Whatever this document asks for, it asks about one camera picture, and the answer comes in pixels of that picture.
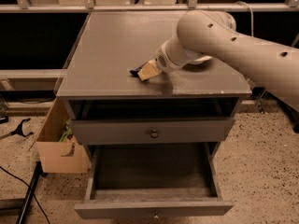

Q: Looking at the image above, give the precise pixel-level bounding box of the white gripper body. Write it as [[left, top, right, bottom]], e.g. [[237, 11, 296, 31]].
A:
[[154, 43, 181, 73]]

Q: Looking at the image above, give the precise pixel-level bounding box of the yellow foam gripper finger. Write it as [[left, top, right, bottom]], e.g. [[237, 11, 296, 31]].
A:
[[137, 59, 162, 81]]

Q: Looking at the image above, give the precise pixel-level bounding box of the blue rxbar blueberry wrapper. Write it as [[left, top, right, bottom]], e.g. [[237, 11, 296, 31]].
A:
[[130, 64, 145, 77]]

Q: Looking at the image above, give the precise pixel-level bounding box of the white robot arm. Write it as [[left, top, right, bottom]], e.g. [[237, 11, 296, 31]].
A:
[[137, 10, 299, 110]]

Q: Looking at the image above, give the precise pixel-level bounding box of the grey wooden drawer cabinet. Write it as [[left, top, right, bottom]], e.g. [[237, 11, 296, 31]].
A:
[[56, 9, 253, 152]]

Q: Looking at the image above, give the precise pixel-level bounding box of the grey top drawer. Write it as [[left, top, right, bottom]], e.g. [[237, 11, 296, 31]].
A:
[[71, 118, 235, 146]]

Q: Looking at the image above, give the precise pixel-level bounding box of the grey open middle drawer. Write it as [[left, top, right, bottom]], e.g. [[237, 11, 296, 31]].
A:
[[75, 143, 234, 219]]

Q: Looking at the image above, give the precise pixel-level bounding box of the white paper bowl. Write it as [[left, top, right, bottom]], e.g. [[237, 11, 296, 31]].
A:
[[186, 55, 212, 65]]

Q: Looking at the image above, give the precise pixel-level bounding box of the green item in box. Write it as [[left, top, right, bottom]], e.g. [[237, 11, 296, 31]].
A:
[[60, 120, 72, 142]]

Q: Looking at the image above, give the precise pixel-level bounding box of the cardboard box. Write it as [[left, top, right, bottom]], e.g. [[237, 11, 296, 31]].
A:
[[35, 99, 90, 174]]

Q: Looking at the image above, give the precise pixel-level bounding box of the black tool on floor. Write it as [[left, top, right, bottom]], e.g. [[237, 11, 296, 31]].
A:
[[0, 118, 33, 140]]

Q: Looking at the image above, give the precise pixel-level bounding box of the black metal floor bar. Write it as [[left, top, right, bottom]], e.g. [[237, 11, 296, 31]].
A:
[[0, 161, 48, 224]]

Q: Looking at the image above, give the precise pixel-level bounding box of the white cable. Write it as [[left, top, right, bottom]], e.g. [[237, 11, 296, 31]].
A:
[[235, 1, 255, 37]]

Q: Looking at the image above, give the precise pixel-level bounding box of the metal railing frame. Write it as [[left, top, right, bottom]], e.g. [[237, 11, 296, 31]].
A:
[[0, 0, 299, 91]]

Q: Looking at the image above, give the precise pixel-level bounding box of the black cable on floor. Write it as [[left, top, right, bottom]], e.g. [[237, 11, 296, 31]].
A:
[[0, 165, 51, 224]]

